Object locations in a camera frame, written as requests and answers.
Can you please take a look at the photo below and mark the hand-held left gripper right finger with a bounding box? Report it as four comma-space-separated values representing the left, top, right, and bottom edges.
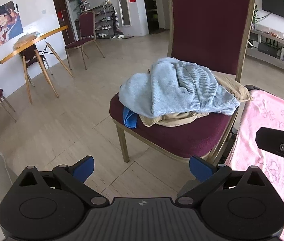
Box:
176, 156, 274, 207

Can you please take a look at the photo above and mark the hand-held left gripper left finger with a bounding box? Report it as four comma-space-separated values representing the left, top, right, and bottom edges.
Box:
12, 156, 108, 207

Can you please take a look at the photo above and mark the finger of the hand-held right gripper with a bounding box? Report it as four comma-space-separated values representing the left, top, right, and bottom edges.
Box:
255, 128, 284, 159

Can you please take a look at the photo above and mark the light blue knit sweater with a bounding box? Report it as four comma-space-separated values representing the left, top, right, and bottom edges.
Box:
119, 57, 241, 118

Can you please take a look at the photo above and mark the pink blanket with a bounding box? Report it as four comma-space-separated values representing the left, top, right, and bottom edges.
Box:
226, 89, 284, 241

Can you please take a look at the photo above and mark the beige garment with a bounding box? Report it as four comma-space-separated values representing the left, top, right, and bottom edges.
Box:
138, 71, 254, 128

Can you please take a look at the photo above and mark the black table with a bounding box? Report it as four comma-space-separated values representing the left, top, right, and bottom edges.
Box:
228, 85, 266, 156

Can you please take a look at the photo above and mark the black receiver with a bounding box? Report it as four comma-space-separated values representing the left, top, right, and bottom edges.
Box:
257, 41, 281, 56

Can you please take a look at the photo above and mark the grey television stand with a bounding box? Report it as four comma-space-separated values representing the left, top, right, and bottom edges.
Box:
247, 28, 284, 79

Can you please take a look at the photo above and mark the green potted plant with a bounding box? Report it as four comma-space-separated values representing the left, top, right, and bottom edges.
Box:
253, 4, 261, 24

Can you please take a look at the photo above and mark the black chair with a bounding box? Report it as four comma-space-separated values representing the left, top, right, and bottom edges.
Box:
20, 44, 48, 68

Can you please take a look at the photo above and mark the wooden table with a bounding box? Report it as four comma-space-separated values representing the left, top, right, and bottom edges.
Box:
0, 25, 74, 104

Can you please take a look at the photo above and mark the clear bag of bread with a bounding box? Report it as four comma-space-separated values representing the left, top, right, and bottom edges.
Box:
13, 31, 39, 50

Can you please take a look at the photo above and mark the shoe rack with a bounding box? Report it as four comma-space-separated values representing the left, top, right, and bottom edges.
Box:
92, 1, 116, 40

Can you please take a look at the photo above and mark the brown door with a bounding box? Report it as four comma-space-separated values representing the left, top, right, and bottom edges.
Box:
53, 0, 77, 44

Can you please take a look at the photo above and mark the tall framed mirror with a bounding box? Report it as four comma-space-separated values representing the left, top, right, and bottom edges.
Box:
115, 0, 132, 27

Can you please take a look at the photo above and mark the wall poster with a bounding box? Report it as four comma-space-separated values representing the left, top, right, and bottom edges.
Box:
0, 1, 23, 49

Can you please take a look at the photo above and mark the white wire shelf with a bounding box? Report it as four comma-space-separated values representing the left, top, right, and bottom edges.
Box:
68, 0, 92, 14

